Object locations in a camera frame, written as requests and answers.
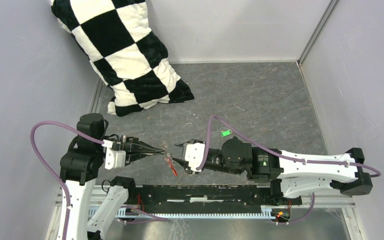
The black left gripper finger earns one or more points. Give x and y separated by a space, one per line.
144 148
135 156

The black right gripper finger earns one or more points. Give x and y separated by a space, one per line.
185 165
189 142

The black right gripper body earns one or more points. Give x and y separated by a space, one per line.
214 162

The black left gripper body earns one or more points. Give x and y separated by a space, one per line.
125 142

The metal key holder red handle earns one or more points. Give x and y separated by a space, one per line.
167 156

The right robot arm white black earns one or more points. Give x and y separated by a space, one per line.
290 175

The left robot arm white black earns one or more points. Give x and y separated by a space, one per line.
79 169

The small green object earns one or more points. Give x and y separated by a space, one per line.
226 133

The black white checkered pillow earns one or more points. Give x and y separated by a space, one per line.
124 52

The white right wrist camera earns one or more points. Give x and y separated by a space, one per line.
193 154

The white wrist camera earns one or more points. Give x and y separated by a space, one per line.
193 154
114 159

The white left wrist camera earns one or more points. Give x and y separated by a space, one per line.
114 159

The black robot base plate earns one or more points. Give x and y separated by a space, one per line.
207 199

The aluminium frame rail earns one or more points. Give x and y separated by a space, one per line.
327 202

